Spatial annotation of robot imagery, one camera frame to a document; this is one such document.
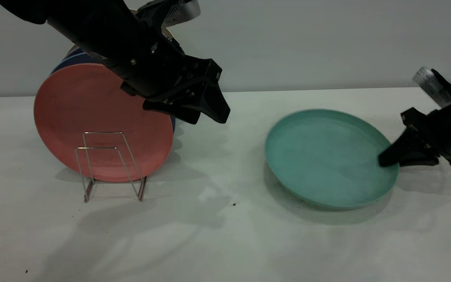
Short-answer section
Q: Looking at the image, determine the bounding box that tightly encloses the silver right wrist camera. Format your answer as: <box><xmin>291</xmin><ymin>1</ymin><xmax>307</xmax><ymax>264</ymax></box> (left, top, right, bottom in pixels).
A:
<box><xmin>412</xmin><ymin>67</ymin><xmax>451</xmax><ymax>108</ymax></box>

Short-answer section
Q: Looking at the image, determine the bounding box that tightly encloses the navy plate light blue rim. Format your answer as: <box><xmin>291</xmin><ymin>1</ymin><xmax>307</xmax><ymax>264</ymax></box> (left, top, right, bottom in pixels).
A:
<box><xmin>51</xmin><ymin>54</ymin><xmax>177</xmax><ymax>134</ymax></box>

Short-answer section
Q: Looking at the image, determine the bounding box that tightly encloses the navy plate lavender rim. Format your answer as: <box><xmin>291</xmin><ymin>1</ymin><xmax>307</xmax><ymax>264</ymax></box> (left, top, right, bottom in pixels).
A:
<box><xmin>64</xmin><ymin>46</ymin><xmax>97</xmax><ymax>60</ymax></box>

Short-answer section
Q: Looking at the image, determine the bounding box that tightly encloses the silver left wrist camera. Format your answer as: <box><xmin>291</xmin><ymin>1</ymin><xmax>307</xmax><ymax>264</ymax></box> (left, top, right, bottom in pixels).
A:
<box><xmin>137</xmin><ymin>0</ymin><xmax>201</xmax><ymax>28</ymax></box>

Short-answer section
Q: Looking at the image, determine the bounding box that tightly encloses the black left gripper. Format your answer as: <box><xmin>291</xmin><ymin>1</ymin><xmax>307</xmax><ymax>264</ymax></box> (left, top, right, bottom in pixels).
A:
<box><xmin>121</xmin><ymin>37</ymin><xmax>231</xmax><ymax>125</ymax></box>

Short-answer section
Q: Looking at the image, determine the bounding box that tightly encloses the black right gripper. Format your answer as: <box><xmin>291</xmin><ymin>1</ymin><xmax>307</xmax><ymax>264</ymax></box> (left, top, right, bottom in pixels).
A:
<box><xmin>378</xmin><ymin>98</ymin><xmax>451</xmax><ymax>168</ymax></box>

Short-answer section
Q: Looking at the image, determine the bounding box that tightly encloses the green round plate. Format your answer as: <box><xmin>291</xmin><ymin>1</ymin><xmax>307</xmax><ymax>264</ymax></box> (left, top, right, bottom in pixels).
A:
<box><xmin>265</xmin><ymin>109</ymin><xmax>400</xmax><ymax>210</ymax></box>

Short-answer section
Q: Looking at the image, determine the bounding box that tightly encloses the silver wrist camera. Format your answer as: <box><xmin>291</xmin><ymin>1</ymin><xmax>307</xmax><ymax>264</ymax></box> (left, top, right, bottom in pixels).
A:
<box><xmin>137</xmin><ymin>0</ymin><xmax>201</xmax><ymax>28</ymax></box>
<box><xmin>412</xmin><ymin>67</ymin><xmax>451</xmax><ymax>108</ymax></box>

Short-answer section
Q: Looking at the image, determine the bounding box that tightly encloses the red round plate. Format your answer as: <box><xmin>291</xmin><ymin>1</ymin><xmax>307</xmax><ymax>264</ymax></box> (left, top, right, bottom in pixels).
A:
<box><xmin>33</xmin><ymin>63</ymin><xmax>175</xmax><ymax>183</ymax></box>

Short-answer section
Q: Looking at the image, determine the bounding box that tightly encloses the metal wire plate rack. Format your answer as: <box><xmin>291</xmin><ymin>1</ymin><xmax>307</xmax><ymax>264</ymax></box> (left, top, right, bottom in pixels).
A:
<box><xmin>75</xmin><ymin>132</ymin><xmax>148</xmax><ymax>203</ymax></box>

